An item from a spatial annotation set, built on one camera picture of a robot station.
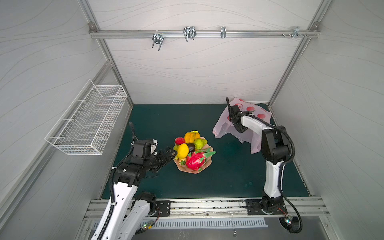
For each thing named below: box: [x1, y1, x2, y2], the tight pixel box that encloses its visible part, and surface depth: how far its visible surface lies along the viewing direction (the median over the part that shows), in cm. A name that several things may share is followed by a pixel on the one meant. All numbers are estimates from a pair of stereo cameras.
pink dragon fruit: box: [185, 151, 217, 171], surface depth 82 cm
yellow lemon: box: [177, 143, 189, 160], surface depth 83 cm
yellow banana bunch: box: [184, 130, 201, 144], surface depth 92 cm
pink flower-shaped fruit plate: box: [173, 131, 217, 174], surface depth 85 cm
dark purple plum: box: [186, 143, 195, 153], surface depth 88 cm
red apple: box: [174, 137, 186, 146], surface depth 89 cm
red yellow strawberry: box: [179, 158, 186, 166], surface depth 84 cm
